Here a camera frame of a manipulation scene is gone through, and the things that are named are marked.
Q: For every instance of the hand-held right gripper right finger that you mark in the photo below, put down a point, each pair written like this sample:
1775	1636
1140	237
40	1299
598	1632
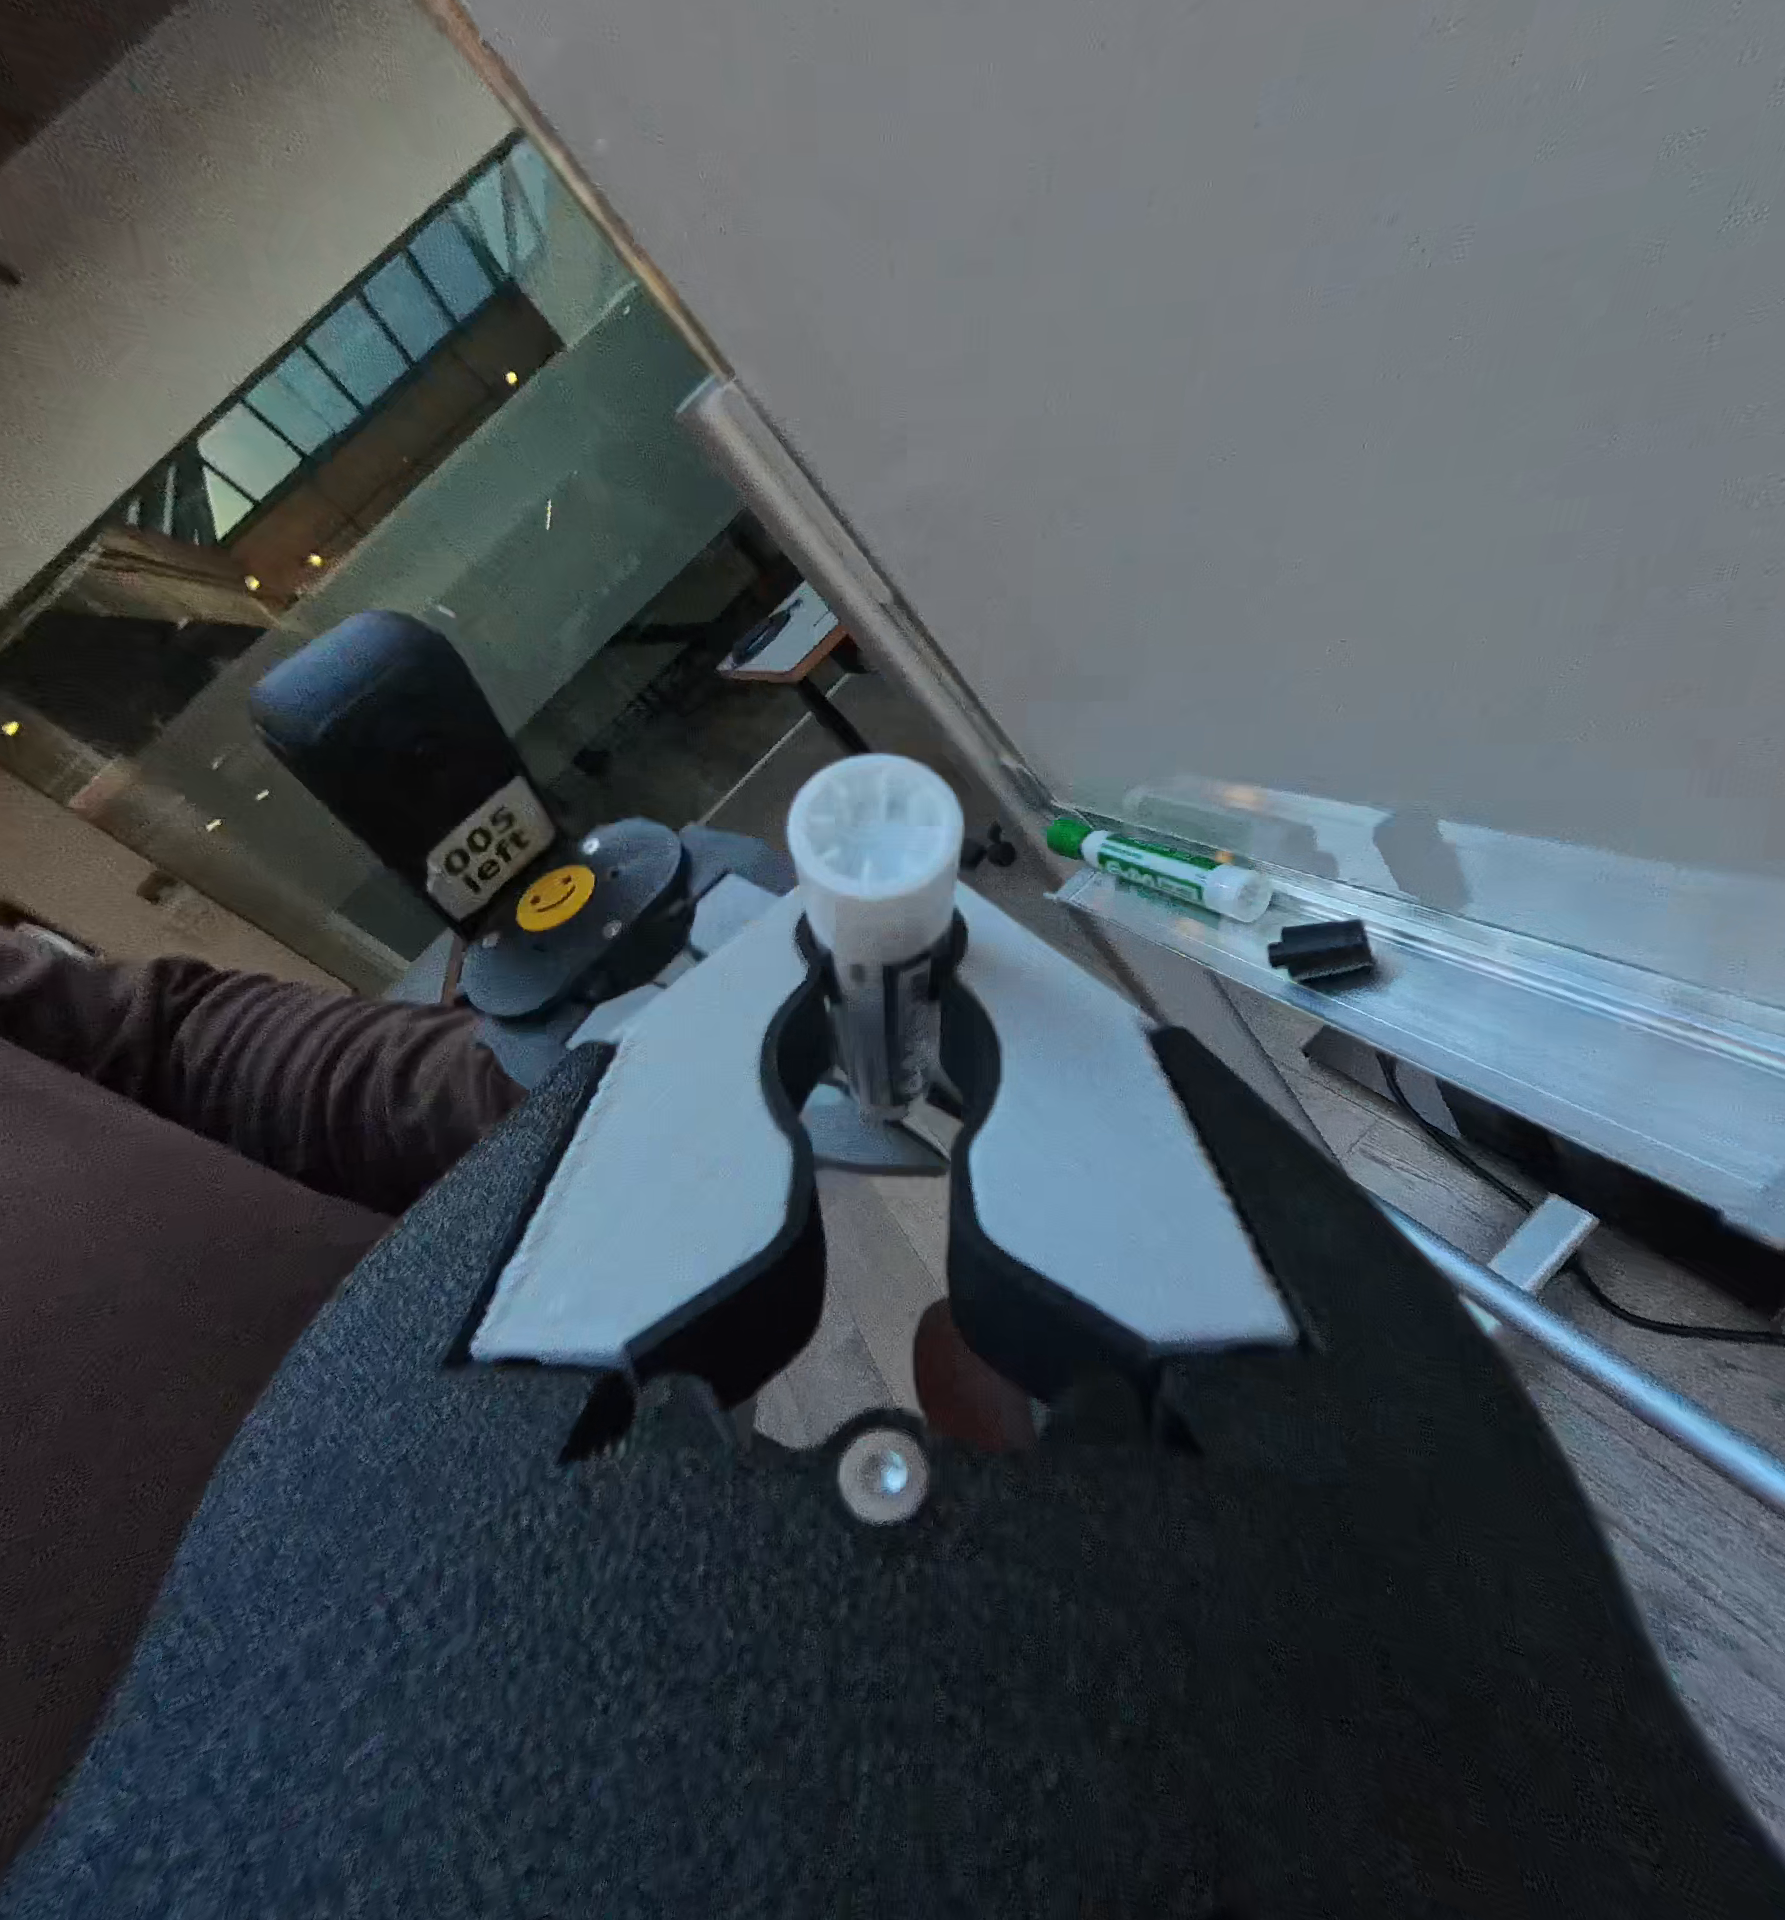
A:
1117	1200

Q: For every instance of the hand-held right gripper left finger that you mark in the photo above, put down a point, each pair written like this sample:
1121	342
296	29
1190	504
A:
653	1200

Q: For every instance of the small black ridged block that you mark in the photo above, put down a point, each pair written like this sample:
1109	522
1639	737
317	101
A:
1319	952

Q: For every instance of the black dry-erase marker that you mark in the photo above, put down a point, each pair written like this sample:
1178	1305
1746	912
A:
870	840

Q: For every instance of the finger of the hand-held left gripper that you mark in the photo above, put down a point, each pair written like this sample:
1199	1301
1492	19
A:
742	915
877	1141

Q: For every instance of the glass skylight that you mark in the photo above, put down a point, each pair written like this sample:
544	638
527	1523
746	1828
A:
366	330

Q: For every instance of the green dry-erase marker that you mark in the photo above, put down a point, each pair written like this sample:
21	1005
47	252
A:
1178	879

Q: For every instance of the white table with wooden edge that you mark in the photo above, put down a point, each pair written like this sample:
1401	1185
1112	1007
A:
795	638

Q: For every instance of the silver-framed rolling whiteboard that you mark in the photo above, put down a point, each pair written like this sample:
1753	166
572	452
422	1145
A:
1282	375

